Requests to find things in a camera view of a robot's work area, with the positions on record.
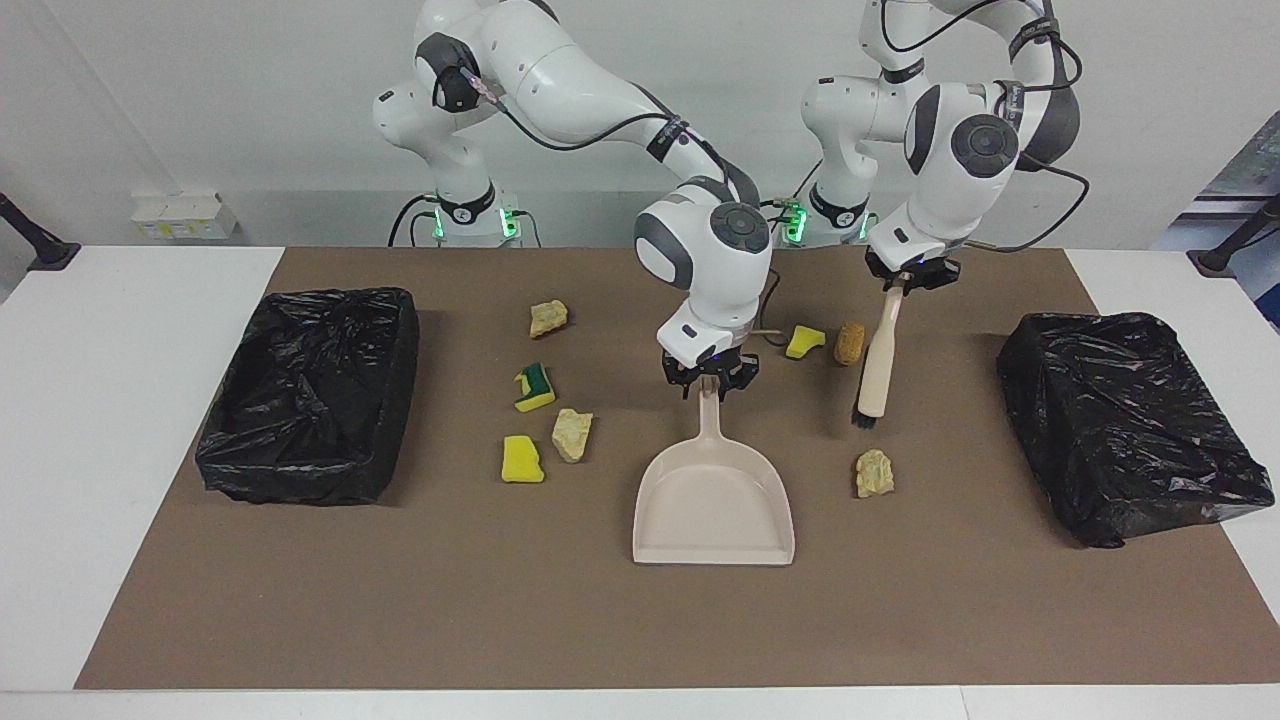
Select black right base cable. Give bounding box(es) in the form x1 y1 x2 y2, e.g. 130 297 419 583
388 193 541 248

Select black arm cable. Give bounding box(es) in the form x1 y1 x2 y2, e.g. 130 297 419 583
860 0 1091 251
470 70 791 348

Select green and yellow sponge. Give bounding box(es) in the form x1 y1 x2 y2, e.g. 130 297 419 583
513 362 557 414

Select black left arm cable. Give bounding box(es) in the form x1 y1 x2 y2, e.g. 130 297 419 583
860 0 1091 251

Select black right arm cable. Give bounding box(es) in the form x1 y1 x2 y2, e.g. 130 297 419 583
470 70 791 348

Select beige plastic dustpan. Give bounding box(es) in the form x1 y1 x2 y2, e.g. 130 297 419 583
632 375 796 567

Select yellow sponge block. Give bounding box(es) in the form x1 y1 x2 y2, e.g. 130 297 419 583
501 435 546 484

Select black left base cable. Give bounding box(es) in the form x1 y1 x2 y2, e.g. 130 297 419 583
727 197 801 248

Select black base cable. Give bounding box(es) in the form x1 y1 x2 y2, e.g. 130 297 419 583
727 197 801 248
388 193 541 248

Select beige hand brush black bristles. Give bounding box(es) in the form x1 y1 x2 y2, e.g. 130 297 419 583
853 283 907 433

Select black stand foot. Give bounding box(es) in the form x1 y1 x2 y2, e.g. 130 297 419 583
1187 195 1280 278
0 192 81 273

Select brown table mat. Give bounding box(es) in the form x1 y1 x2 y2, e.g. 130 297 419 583
75 247 1280 691

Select black bag lined bin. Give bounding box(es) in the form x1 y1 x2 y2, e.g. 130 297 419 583
995 311 1276 549
195 287 421 506

